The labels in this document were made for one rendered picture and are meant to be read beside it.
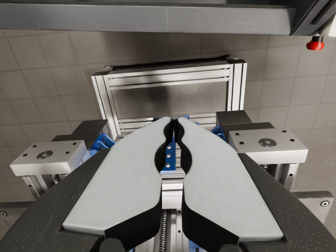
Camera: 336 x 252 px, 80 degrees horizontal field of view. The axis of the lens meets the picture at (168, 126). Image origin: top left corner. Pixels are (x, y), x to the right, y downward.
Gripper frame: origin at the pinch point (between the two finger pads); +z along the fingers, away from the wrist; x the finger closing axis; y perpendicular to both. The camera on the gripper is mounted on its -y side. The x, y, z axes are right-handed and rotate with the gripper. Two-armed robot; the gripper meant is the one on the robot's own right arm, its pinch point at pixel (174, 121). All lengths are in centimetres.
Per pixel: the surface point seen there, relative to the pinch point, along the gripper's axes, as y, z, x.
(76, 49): 15, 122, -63
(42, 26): -3.6, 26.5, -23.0
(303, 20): -5.2, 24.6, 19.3
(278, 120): 60, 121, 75
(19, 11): -5.7, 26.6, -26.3
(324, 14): -6.1, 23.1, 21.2
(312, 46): 0, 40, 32
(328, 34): -3.5, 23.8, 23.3
